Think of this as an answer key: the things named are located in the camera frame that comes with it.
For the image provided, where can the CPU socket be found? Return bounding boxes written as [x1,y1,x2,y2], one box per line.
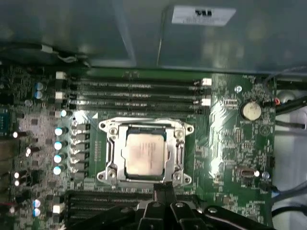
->
[95,116,195,188]

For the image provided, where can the silver electrolytic capacitor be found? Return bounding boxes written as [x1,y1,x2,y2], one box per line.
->
[54,126,70,137]
[53,153,68,164]
[52,165,68,176]
[54,140,69,151]

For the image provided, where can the metal locking lever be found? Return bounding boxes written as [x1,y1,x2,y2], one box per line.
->
[105,138,115,169]
[177,140,186,171]

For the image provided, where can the silver CPU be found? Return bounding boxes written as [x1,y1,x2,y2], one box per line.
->
[121,133,168,177]

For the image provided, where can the black PC case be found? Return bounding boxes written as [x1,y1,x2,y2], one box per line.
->
[0,0,307,230]

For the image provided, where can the green motherboard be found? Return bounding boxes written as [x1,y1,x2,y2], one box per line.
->
[0,64,277,230]

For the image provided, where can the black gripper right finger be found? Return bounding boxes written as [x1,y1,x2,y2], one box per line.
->
[165,182,276,230]

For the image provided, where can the white case sticker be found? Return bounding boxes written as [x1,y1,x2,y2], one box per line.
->
[171,6,237,26]

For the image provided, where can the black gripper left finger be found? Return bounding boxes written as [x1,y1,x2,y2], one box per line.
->
[64,183,166,230]

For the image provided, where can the coin cell battery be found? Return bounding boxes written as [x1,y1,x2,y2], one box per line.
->
[239,100,262,121]

